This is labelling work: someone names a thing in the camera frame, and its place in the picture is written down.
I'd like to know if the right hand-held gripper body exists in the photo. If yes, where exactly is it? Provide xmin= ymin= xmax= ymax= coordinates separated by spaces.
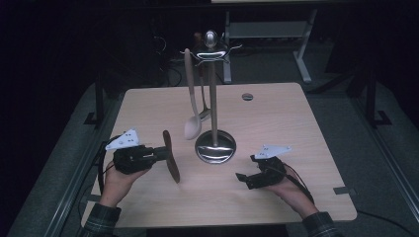
xmin=245 ymin=144 xmax=293 ymax=191

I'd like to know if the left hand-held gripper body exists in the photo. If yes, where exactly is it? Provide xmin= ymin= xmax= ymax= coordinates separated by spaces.
xmin=105 ymin=128 xmax=156 ymax=176

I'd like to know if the brown wooden spoon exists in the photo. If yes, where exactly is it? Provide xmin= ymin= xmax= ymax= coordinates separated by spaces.
xmin=161 ymin=129 xmax=182 ymax=185

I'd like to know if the white ladle with beige handle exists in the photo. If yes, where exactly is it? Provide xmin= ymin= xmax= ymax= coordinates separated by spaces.
xmin=183 ymin=47 xmax=203 ymax=141

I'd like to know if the metal utensil rack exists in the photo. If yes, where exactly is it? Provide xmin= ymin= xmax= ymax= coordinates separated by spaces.
xmin=179 ymin=29 xmax=243 ymax=165

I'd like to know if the black spatula with brown handle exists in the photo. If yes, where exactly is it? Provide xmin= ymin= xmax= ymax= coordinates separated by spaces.
xmin=193 ymin=32 xmax=212 ymax=123

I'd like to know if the person's left hand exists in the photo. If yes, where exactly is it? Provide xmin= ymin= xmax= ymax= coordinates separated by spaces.
xmin=99 ymin=160 xmax=151 ymax=209

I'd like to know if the person's right hand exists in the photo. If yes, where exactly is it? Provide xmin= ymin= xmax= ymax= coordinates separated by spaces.
xmin=263 ymin=163 xmax=319 ymax=220

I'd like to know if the black metal stand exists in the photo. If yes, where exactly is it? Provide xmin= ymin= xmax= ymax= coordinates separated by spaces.
xmin=365 ymin=65 xmax=393 ymax=128
xmin=83 ymin=73 xmax=107 ymax=128

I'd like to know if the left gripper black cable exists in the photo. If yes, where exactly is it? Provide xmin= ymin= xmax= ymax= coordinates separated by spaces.
xmin=97 ymin=140 xmax=117 ymax=195

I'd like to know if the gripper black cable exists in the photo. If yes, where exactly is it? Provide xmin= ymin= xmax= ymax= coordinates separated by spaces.
xmin=265 ymin=163 xmax=316 ymax=205
xmin=97 ymin=140 xmax=117 ymax=195

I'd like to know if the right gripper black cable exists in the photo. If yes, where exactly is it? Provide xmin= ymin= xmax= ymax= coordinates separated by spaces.
xmin=265 ymin=163 xmax=316 ymax=205

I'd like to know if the bundle of dark cables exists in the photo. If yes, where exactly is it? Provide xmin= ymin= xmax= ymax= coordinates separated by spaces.
xmin=151 ymin=33 xmax=184 ymax=88

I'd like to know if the black floor cable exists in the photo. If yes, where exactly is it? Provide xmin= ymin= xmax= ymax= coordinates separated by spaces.
xmin=356 ymin=210 xmax=417 ymax=237

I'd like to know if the grey metal desk frame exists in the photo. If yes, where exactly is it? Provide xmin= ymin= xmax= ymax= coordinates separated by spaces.
xmin=222 ymin=8 xmax=319 ymax=84

